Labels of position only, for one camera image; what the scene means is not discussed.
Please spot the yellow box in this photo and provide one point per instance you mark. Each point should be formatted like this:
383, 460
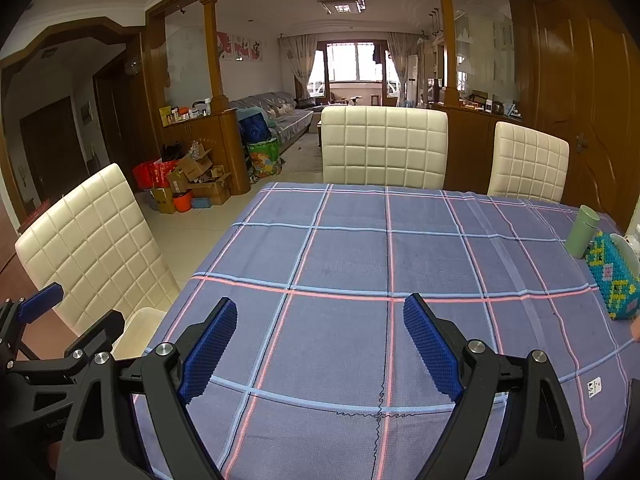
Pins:
165, 115

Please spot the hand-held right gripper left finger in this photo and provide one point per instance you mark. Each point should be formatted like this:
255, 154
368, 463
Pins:
210, 347

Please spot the white paper tag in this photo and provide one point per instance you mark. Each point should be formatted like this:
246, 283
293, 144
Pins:
595, 388

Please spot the cream quilted chair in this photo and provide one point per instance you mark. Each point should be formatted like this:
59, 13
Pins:
527, 162
385, 147
95, 250

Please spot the blue bag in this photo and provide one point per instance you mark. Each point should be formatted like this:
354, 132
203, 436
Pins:
254, 130

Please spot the green cup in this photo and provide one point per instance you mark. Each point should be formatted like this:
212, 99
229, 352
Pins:
581, 232

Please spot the wooden partition cabinet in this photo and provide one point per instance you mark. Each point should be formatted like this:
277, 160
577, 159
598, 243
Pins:
215, 135

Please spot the wooden counter cabinet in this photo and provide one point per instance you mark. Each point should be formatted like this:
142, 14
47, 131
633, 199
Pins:
470, 150

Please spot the small blue box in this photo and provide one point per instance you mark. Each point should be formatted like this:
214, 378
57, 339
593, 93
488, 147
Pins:
201, 203

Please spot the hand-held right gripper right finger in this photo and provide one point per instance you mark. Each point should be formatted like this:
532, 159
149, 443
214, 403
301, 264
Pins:
432, 347

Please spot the window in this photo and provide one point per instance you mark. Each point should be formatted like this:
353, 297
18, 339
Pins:
354, 62

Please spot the dark wooden door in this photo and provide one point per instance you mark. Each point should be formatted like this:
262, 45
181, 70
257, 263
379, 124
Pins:
47, 145

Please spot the brown cardboard box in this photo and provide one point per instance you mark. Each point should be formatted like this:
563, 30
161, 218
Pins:
212, 190

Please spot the orange bucket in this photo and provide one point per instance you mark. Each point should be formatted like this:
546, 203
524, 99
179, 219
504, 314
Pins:
183, 201

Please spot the blue plaid tablecloth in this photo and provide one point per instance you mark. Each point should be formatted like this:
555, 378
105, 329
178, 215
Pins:
350, 260

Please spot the red bag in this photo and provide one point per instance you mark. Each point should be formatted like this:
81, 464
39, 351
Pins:
152, 175

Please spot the open cardboard box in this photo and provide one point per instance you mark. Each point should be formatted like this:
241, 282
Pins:
190, 172

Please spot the round wall lamp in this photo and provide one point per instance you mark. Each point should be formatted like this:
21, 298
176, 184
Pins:
133, 66

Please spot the pink wall picture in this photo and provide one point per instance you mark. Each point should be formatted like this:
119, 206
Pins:
257, 50
241, 48
223, 46

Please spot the colourful woven bag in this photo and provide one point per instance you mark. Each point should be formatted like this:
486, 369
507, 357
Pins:
264, 157

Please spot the grey sofa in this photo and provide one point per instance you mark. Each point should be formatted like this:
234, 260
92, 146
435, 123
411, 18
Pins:
290, 120

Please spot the ceiling light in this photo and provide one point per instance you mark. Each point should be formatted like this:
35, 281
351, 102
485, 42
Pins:
340, 4

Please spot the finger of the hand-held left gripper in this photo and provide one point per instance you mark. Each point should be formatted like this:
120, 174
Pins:
90, 340
42, 302

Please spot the yellowish cardboard box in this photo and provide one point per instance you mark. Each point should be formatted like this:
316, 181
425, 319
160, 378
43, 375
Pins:
162, 201

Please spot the white standing air conditioner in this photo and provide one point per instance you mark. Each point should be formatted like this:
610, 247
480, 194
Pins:
412, 80

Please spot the patterned curtain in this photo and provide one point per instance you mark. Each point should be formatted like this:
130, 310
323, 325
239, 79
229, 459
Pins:
297, 65
400, 60

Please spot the colourful beaded tissue box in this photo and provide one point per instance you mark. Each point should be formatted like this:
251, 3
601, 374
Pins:
615, 280

